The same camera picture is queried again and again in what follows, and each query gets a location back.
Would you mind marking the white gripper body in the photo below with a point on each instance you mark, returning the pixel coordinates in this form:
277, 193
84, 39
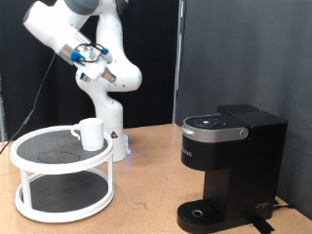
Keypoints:
94, 66

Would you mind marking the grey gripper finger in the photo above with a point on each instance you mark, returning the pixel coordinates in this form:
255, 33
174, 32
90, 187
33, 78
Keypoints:
109, 75

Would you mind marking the white mug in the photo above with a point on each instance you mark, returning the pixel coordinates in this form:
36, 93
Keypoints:
92, 133

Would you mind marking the black Keurig coffee machine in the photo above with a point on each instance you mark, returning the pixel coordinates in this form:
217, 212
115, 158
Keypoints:
247, 156

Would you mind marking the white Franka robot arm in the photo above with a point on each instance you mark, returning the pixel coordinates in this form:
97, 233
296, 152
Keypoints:
110, 104

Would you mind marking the black backdrop curtain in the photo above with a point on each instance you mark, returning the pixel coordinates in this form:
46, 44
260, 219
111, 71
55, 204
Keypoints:
156, 107

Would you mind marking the white two-tier turntable stand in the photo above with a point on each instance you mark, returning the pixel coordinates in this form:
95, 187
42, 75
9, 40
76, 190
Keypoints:
61, 162

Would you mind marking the black tape strip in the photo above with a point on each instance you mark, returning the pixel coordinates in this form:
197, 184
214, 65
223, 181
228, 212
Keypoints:
261, 225

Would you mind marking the wrist camera on blue mount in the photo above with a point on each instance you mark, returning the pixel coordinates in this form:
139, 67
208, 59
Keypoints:
84, 77

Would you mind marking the grey metal frame post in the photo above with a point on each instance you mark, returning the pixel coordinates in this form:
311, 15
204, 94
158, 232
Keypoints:
1, 123

